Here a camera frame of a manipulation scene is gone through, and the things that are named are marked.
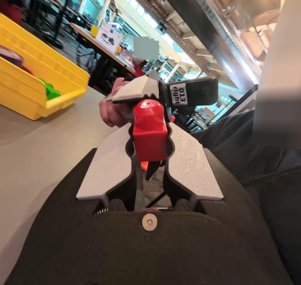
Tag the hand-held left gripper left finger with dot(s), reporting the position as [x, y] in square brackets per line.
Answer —
[106, 170]

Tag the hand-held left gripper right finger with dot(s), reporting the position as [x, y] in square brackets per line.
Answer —
[195, 167]

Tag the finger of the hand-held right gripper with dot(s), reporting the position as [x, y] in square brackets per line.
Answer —
[138, 91]

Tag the red toy block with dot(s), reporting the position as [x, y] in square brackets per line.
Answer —
[150, 134]

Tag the person's right hand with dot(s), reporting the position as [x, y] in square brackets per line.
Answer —
[115, 113]

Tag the long wooden table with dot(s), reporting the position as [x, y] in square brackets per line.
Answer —
[101, 47]

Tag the white cardboard box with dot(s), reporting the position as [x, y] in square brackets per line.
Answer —
[110, 37]

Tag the person's dark clothing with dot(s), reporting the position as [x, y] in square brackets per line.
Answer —
[263, 195]

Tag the green toy block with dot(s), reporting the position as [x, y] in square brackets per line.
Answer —
[49, 91]

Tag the yellow plastic bin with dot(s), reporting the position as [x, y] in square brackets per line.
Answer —
[28, 92]

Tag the purple tape roll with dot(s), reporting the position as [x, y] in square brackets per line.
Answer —
[10, 57]

